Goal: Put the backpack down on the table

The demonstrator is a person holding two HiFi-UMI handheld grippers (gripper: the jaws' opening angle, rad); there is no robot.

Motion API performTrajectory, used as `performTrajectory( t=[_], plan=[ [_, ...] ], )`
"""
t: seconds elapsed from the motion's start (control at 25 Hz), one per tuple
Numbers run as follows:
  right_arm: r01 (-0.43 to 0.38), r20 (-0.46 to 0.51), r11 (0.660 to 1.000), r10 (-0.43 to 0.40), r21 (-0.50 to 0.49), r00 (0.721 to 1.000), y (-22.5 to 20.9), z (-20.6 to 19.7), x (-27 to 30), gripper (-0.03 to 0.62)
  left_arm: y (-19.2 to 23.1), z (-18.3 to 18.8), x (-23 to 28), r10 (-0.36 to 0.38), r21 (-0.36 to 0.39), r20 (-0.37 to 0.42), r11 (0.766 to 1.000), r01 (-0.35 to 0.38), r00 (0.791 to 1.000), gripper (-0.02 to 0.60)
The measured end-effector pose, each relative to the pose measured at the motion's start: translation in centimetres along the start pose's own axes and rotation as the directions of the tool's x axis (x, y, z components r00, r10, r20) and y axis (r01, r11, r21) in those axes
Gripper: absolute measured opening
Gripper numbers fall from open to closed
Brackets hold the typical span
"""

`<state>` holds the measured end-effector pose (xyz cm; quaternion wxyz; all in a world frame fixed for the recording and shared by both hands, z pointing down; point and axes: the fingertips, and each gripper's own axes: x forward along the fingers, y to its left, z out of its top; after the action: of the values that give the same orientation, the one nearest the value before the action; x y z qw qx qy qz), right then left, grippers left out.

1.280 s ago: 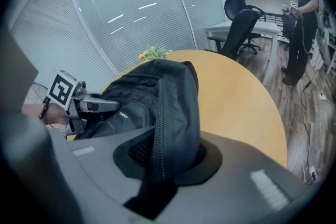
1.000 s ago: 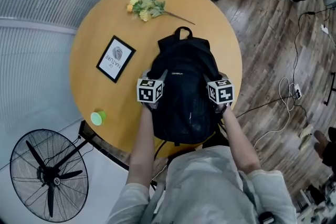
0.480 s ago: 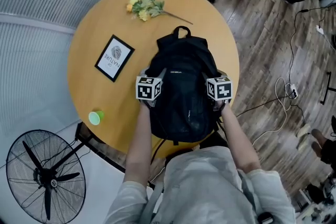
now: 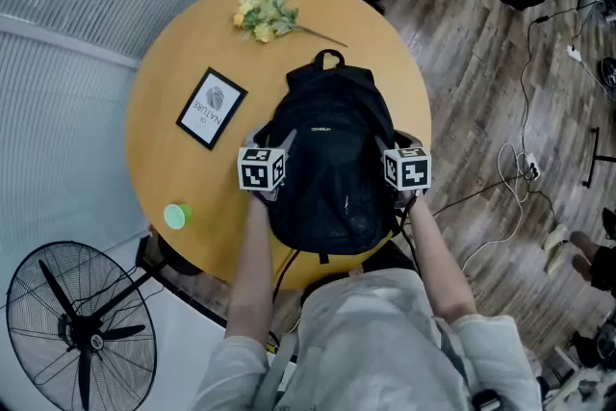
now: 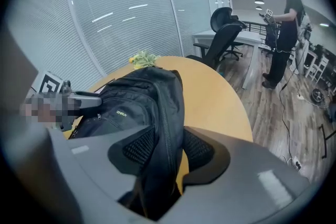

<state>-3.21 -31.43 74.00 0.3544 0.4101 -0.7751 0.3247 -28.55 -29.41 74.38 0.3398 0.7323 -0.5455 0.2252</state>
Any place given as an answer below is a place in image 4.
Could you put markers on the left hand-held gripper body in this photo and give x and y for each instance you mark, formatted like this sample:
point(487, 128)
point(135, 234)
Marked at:
point(260, 171)

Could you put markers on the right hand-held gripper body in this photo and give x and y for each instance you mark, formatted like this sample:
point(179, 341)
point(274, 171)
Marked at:
point(406, 168)

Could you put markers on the black backpack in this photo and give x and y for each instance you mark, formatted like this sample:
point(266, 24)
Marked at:
point(332, 168)

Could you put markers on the person's right forearm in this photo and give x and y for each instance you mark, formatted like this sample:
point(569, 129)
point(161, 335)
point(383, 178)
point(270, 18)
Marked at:
point(438, 264)

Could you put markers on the person's left forearm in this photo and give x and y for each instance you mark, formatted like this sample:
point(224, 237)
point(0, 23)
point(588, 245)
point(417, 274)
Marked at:
point(250, 269)

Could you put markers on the black framed picture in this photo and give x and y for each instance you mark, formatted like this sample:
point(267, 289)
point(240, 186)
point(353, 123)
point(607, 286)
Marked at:
point(212, 108)

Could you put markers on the round wooden table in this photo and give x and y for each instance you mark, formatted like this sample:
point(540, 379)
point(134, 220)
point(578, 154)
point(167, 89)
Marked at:
point(202, 178)

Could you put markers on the green cup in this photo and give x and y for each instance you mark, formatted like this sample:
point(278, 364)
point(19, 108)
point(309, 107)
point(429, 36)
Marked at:
point(177, 216)

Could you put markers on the yellow artificial flowers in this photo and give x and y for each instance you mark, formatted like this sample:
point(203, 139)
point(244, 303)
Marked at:
point(264, 17)

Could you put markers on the white power strip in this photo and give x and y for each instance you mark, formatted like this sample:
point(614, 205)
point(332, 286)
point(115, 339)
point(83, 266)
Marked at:
point(531, 166)
point(574, 53)

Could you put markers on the person's grey shirt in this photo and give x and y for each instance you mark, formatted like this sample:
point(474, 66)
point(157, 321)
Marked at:
point(375, 351)

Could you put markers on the black metal stand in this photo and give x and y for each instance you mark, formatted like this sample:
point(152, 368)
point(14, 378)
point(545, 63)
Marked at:
point(597, 159)

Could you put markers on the small black round fan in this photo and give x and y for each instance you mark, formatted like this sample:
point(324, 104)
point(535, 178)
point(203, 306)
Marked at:
point(610, 72)

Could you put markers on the black standing fan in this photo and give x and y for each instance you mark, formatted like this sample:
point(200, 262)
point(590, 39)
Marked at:
point(96, 341)

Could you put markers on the black clip-on device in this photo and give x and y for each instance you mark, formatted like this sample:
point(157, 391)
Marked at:
point(486, 400)

